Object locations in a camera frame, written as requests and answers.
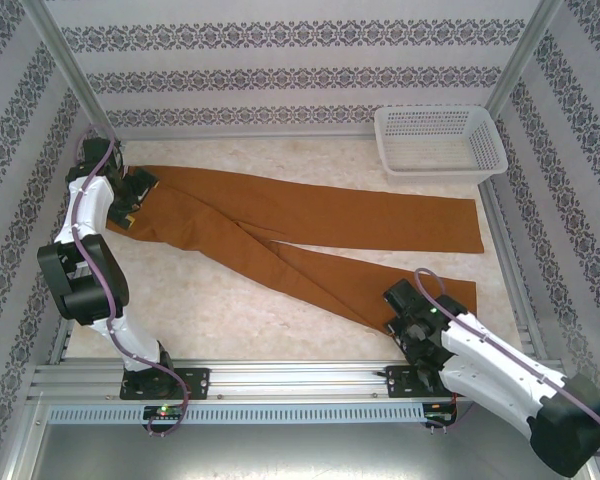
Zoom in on brown long pants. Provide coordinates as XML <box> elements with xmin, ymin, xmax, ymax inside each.
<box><xmin>107</xmin><ymin>164</ymin><xmax>484</xmax><ymax>346</ymax></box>

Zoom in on white plastic mesh basket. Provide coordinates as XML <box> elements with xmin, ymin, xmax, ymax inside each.
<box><xmin>373</xmin><ymin>105</ymin><xmax>509</xmax><ymax>185</ymax></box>

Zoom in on grey metal sheet panel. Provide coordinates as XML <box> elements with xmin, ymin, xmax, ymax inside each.
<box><xmin>29</xmin><ymin>422</ymin><xmax>594</xmax><ymax>480</ymax></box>

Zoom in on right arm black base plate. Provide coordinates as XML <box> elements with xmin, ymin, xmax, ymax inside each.
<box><xmin>385</xmin><ymin>364</ymin><xmax>461</xmax><ymax>400</ymax></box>

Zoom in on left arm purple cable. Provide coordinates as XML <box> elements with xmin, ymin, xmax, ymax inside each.
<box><xmin>71</xmin><ymin>127</ymin><xmax>189</xmax><ymax>439</ymax></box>

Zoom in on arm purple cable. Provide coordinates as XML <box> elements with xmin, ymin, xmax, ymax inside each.
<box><xmin>413</xmin><ymin>267</ymin><xmax>600</xmax><ymax>459</ymax></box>
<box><xmin>71</xmin><ymin>127</ymin><xmax>189</xmax><ymax>439</ymax></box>

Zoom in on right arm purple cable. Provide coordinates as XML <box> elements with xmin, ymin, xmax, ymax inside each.
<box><xmin>413</xmin><ymin>267</ymin><xmax>600</xmax><ymax>459</ymax></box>

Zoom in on aluminium table edge rail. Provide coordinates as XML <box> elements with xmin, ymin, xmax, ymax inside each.
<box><xmin>114</xmin><ymin>132</ymin><xmax>381</xmax><ymax>143</ymax></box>

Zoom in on aluminium mounting rail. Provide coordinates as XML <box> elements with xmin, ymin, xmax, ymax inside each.
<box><xmin>27</xmin><ymin>357</ymin><xmax>574</xmax><ymax>401</ymax></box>

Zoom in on aluminium table side rail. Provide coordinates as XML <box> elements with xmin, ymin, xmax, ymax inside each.
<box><xmin>47</xmin><ymin>309</ymin><xmax>76</xmax><ymax>366</ymax></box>
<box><xmin>479</xmin><ymin>177</ymin><xmax>549</xmax><ymax>361</ymax></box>

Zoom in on grey slotted cable duct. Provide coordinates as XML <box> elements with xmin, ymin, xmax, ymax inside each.
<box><xmin>44</xmin><ymin>402</ymin><xmax>426</xmax><ymax>424</ymax></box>

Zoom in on aluminium frame post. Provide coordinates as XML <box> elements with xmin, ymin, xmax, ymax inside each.
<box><xmin>484</xmin><ymin>0</ymin><xmax>571</xmax><ymax>121</ymax></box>
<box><xmin>27</xmin><ymin>0</ymin><xmax>124</xmax><ymax>146</ymax></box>

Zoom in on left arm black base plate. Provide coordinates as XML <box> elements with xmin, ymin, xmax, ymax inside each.
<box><xmin>118</xmin><ymin>367</ymin><xmax>212</xmax><ymax>401</ymax></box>

